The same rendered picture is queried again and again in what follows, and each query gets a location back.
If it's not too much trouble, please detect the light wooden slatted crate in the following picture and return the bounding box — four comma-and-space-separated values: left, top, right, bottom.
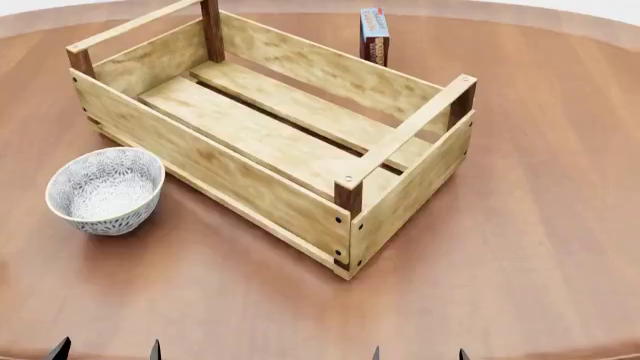
66, 0, 478, 281

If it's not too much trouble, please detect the small chocolate pudding box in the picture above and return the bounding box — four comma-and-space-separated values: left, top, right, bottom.
359, 6, 391, 69

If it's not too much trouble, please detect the white floral patterned bowl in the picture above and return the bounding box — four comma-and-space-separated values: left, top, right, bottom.
44, 146, 167, 237

